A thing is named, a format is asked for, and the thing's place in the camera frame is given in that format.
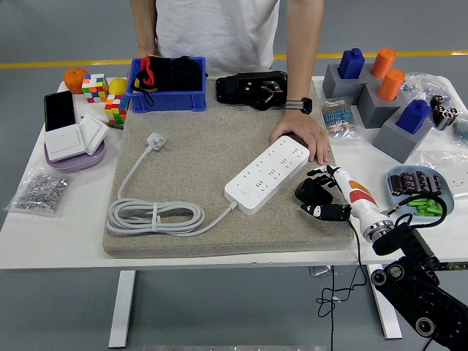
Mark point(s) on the blue plastic bin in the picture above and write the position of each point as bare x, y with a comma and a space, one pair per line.
168, 101

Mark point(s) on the bag of resistors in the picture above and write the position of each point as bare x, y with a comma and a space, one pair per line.
336, 117

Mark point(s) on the black smartphone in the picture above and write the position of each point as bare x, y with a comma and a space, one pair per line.
59, 111

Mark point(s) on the bag of metal nuts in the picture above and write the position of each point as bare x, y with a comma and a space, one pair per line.
40, 192

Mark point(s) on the row of dark capacitors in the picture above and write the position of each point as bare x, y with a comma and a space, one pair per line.
417, 181

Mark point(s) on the bundle of dark capacitors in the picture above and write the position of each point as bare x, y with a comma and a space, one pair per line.
444, 113

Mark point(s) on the pile of green batteries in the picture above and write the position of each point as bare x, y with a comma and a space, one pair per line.
424, 209

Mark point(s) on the yellow lemon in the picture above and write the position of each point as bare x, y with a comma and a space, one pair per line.
117, 86

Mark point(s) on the black mechanical device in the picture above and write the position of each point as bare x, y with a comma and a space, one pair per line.
234, 89

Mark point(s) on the purple tray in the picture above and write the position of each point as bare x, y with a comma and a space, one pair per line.
73, 164

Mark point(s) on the bag of blue parts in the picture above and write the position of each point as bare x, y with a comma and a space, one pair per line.
462, 131

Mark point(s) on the orange cylinder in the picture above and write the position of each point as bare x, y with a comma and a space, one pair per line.
383, 62
390, 85

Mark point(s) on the large white wall switch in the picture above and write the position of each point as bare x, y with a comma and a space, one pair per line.
64, 142

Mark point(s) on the blue block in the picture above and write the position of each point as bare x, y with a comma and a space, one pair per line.
351, 64
413, 117

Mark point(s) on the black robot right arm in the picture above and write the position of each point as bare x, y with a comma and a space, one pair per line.
413, 289

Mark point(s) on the grey box under table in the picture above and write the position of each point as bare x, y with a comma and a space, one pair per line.
320, 270

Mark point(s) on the clear bag of parts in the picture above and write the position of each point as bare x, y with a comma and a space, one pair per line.
420, 84

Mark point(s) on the black plug adapter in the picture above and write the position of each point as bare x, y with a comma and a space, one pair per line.
311, 195

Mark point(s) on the person's left forearm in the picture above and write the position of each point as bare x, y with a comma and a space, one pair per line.
303, 47

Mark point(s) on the white power strip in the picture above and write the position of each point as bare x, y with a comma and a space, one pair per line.
267, 172

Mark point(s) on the light blue plate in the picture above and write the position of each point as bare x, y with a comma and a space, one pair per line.
395, 199

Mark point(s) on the white table leg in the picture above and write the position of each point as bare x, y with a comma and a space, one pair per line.
389, 325
122, 311

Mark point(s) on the small white wall switch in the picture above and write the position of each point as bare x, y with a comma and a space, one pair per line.
93, 132

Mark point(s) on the person's right forearm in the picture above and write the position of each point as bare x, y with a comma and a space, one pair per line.
144, 29

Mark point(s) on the person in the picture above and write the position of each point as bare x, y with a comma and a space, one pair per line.
219, 33

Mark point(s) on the person's left hand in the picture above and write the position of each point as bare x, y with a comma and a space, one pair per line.
303, 126

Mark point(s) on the grey-brown mat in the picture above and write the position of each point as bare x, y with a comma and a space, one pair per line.
204, 146

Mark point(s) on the multicolour puzzle cube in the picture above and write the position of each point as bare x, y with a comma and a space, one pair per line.
115, 109
94, 87

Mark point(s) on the black grey wristwatch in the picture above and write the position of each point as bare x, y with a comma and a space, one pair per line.
298, 105

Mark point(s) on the black table control panel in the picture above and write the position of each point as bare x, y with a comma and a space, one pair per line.
455, 266

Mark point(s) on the black red cloth bag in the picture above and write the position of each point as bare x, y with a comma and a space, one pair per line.
175, 73

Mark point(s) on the grey block holder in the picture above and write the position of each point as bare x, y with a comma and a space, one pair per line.
336, 87
395, 142
373, 109

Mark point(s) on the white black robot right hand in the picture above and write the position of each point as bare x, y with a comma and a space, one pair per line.
360, 204

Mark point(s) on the orange fruit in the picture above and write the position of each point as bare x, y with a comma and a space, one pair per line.
75, 80

